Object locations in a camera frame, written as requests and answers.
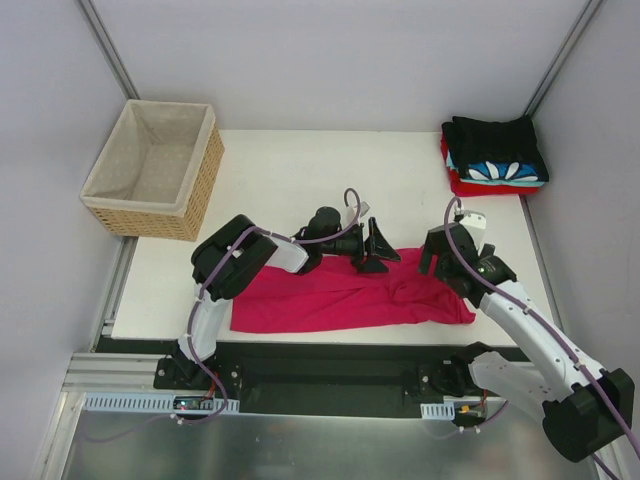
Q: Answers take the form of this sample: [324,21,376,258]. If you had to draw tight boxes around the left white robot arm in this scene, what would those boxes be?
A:
[170,204,401,389]

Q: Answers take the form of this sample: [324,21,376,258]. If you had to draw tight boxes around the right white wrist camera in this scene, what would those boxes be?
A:
[455,210,487,251]

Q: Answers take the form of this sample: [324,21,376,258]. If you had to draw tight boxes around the pink t shirt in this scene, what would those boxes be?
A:
[231,248,475,334]

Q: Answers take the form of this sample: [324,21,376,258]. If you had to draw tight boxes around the aluminium frame post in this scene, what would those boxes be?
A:
[523,0,608,118]
[75,0,140,100]

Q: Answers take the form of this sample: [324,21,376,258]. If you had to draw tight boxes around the right aluminium frame post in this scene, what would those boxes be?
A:
[523,0,608,118]

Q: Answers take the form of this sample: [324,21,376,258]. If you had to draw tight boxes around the red t shirt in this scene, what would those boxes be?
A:
[440,137,539,197]

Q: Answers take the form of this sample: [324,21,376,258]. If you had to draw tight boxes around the left aluminium frame post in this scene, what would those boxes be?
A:
[75,0,140,100]

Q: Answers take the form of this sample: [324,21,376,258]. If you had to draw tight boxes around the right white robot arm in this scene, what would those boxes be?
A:
[419,217,639,463]

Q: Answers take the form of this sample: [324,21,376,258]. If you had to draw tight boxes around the wicker basket with liner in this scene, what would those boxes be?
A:
[80,100,225,241]

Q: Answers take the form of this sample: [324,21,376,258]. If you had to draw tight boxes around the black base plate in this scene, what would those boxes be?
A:
[97,339,498,418]

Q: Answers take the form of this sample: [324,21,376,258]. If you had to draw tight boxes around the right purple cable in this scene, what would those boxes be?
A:
[424,196,640,480]

